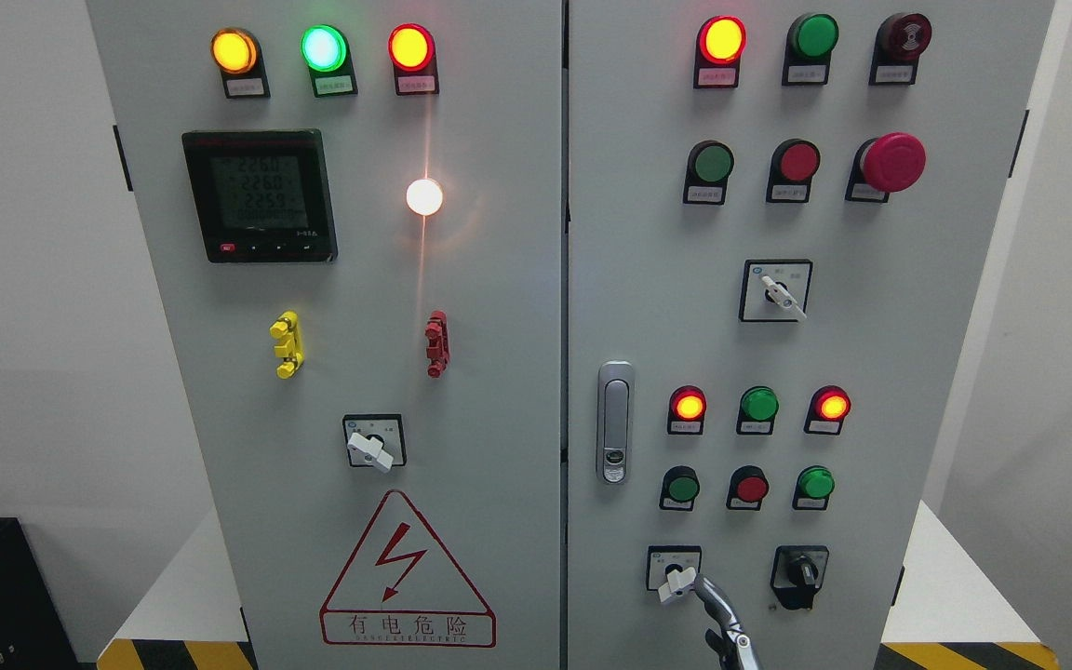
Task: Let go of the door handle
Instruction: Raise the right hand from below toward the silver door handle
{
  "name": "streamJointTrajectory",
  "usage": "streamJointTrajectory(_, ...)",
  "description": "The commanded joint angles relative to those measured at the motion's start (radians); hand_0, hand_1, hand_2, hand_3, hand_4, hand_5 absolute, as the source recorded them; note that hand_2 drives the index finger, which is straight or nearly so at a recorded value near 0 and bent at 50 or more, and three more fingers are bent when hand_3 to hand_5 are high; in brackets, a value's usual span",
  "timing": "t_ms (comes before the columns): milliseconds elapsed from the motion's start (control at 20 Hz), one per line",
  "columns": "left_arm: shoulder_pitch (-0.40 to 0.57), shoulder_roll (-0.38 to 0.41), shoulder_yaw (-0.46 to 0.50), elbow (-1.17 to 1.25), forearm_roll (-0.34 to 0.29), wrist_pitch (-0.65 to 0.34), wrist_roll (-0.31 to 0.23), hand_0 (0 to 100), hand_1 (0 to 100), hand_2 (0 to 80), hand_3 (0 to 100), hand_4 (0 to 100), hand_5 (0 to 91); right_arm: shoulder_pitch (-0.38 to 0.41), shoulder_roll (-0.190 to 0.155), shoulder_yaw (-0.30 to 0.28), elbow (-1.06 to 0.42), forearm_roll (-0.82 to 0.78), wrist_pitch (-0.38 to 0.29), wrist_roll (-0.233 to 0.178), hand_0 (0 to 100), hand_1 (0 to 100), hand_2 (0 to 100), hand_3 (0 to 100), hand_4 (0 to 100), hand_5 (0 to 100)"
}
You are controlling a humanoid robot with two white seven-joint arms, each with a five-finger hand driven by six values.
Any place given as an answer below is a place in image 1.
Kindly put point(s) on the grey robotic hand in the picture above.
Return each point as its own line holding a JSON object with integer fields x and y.
{"x": 729, "y": 641}

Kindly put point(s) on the silver door handle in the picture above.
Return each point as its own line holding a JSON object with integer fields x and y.
{"x": 615, "y": 379}

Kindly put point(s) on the right grey cabinet door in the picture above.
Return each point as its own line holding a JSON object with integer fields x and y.
{"x": 658, "y": 283}

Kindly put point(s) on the grey cabinet door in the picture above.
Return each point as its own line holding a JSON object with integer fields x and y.
{"x": 483, "y": 441}
{"x": 658, "y": 283}

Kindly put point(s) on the left grey cabinet door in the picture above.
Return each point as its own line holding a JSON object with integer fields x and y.
{"x": 483, "y": 441}

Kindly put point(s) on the red push button lower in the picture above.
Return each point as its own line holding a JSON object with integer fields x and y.
{"x": 748, "y": 487}

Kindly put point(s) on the red push button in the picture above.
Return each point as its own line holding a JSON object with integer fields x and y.
{"x": 748, "y": 487}
{"x": 792, "y": 167}

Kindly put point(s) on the green push button lower left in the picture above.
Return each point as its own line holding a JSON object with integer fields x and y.
{"x": 679, "y": 489}

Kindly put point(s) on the green push button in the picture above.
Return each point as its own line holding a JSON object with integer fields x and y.
{"x": 813, "y": 489}
{"x": 679, "y": 489}
{"x": 710, "y": 164}

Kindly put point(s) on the green push button lower right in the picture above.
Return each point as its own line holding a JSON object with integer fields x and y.
{"x": 813, "y": 489}

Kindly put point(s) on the white platform with hazard stripes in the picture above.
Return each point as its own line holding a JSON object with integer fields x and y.
{"x": 947, "y": 614}

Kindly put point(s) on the green light middle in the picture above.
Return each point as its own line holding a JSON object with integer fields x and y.
{"x": 759, "y": 407}

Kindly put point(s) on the red lit light middle left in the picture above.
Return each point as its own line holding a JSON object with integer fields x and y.
{"x": 686, "y": 412}

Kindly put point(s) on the red lit light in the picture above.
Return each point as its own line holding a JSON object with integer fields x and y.
{"x": 686, "y": 412}
{"x": 719, "y": 46}
{"x": 828, "y": 410}

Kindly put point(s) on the red lit light middle right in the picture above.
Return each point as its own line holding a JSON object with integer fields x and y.
{"x": 828, "y": 410}

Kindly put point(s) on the red electric hazard sign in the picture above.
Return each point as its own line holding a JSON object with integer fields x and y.
{"x": 401, "y": 586}

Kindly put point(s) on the red terminal connector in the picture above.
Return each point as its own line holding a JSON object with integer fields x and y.
{"x": 437, "y": 350}

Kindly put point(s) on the green push button upper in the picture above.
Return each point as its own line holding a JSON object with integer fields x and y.
{"x": 710, "y": 164}

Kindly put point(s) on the red push button upper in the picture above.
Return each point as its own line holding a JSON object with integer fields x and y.
{"x": 792, "y": 167}

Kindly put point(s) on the red emergency stop button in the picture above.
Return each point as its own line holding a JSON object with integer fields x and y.
{"x": 884, "y": 166}

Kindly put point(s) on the white indicator light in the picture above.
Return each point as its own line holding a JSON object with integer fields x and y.
{"x": 424, "y": 196}

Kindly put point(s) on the yellow terminal connector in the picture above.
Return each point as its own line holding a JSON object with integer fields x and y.
{"x": 288, "y": 344}

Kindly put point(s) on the red lit light top right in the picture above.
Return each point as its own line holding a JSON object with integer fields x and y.
{"x": 719, "y": 46}

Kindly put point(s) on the green light top right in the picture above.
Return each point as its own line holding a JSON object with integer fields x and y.
{"x": 808, "y": 46}

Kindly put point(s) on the dark red buzzer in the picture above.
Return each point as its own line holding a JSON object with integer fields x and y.
{"x": 900, "y": 40}

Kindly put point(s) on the black digital power meter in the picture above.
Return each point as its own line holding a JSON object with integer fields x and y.
{"x": 262, "y": 196}

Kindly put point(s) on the red indicator light top left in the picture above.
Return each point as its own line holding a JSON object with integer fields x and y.
{"x": 412, "y": 51}

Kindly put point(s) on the green indicator light top left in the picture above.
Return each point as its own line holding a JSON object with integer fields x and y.
{"x": 327, "y": 54}

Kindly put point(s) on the yellow indicator light top left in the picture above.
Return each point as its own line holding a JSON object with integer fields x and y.
{"x": 238, "y": 54}

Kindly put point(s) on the black rotary knob switch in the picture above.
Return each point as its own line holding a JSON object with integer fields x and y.
{"x": 797, "y": 574}

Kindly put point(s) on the lower white selector switch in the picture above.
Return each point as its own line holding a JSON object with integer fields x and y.
{"x": 672, "y": 569}

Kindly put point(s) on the upper right selector switch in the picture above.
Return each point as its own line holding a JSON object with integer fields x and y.
{"x": 775, "y": 290}

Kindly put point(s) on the left door selector switch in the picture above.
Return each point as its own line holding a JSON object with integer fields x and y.
{"x": 375, "y": 441}

